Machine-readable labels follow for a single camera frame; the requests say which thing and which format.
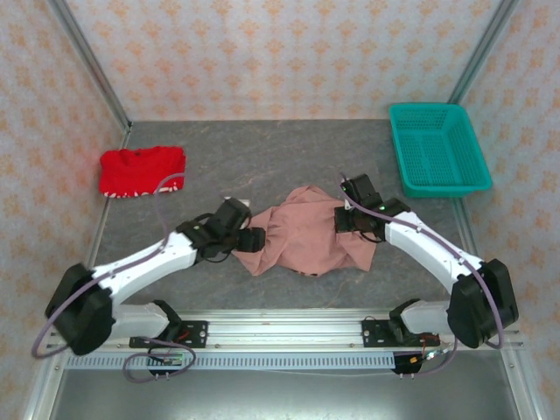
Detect pink printed t-shirt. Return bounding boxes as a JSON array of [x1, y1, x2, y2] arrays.
[[231, 185, 378, 277]]

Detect folded red t-shirt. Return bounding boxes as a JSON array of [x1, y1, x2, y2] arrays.
[[98, 146, 187, 200]]

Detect teal plastic mesh basket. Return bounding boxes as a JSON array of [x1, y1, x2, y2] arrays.
[[388, 102, 494, 200]]

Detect aluminium base beam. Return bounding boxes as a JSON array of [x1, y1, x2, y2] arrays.
[[46, 308, 525, 352]]

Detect small green circuit board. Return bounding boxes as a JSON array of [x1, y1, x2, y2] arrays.
[[148, 352, 185, 367], [410, 348, 443, 364]]

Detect grey metal sheet panel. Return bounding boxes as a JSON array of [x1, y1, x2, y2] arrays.
[[47, 369, 526, 420]]

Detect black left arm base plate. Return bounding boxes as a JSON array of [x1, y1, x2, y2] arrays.
[[129, 320, 209, 350]]

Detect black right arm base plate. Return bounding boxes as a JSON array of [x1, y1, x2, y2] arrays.
[[361, 318, 441, 350]]

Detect slotted grey cable duct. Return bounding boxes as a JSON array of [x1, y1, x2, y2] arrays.
[[64, 352, 397, 372]]

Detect aluminium frame post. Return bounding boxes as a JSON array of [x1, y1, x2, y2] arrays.
[[449, 0, 522, 105], [45, 0, 133, 135]]

